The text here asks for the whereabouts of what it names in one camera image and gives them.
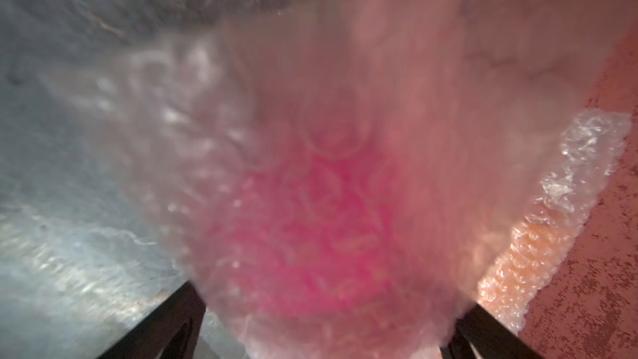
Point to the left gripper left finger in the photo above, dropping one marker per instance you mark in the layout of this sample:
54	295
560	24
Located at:
170	331

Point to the pink glass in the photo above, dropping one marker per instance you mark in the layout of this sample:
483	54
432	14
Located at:
336	177

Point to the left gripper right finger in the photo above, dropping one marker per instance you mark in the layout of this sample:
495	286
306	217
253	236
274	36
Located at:
478	331

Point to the orange glass in bubble wrap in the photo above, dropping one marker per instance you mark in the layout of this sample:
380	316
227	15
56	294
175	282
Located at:
588	155

